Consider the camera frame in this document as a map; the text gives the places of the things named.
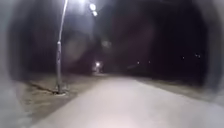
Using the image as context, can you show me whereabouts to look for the pale paved path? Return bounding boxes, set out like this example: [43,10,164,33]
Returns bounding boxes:
[31,73,224,128]

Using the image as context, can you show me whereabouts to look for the street lamp pole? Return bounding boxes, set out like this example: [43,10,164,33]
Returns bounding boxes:
[53,0,70,96]

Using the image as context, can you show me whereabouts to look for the dirt verge strip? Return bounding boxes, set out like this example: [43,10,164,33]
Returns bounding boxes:
[134,77,219,103]

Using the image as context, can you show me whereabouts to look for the bare dirt verge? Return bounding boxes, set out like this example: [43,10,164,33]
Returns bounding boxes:
[14,73,104,124]

